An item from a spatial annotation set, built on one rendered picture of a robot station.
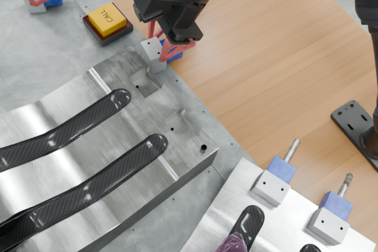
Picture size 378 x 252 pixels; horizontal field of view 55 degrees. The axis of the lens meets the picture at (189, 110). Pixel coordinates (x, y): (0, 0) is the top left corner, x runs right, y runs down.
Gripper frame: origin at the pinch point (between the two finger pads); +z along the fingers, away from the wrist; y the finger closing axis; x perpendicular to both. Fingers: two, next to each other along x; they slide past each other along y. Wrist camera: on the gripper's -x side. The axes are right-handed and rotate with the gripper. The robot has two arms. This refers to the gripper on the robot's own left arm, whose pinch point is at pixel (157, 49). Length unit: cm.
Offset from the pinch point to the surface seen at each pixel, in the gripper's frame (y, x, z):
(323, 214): 42.5, 5.8, -7.6
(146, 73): 5.7, -5.7, 0.4
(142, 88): 8.0, -7.0, 2.0
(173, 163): 24.3, -10.1, 0.6
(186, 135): 20.1, -4.5, 0.5
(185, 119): 17.4, -3.8, -0.6
